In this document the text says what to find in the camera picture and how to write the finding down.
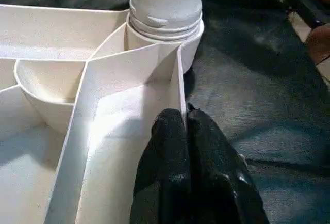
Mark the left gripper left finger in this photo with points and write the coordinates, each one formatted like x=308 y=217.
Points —
x=165 y=169

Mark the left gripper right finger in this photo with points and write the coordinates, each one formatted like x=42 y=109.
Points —
x=219 y=182

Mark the white plastic table top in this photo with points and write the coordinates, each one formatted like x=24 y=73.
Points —
x=64 y=92

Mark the white plastic table leg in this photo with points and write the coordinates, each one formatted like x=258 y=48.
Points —
x=165 y=2

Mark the black plastic mat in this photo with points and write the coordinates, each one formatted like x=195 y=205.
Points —
x=257 y=92

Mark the dark brown rounded object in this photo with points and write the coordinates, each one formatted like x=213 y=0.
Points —
x=319 y=43

